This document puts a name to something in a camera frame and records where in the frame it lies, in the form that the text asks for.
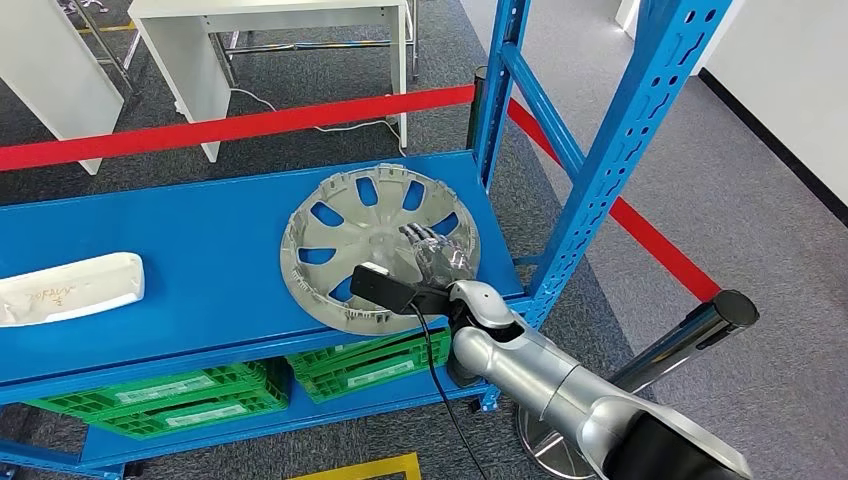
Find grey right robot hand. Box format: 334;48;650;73
399;223;477;289

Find silver plastic hubcap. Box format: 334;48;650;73
279;163;481;337

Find blue metal shelf rack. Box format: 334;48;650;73
0;0;733;480

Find white curved plastic part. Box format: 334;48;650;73
0;251;146;329

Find green folded plastic crate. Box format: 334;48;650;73
26;360;283;419
301;357;453;404
286;327;453;376
92;387;291;442

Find short red barrier belt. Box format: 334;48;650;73
506;97;723;304

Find metal bars under table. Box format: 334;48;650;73
210;29;420;84

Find white table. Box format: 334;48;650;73
127;0;410;164

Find yellow black floor tape strip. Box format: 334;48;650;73
76;19;137;34

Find white desk panel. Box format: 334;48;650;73
0;0;126;177

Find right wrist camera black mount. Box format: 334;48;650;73
349;261;458;316

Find black camera cable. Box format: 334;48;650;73
410;301;492;480

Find white floor cable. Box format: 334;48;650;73
228;87;407;159

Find chrome metal frame legs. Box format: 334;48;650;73
59;0;144;101

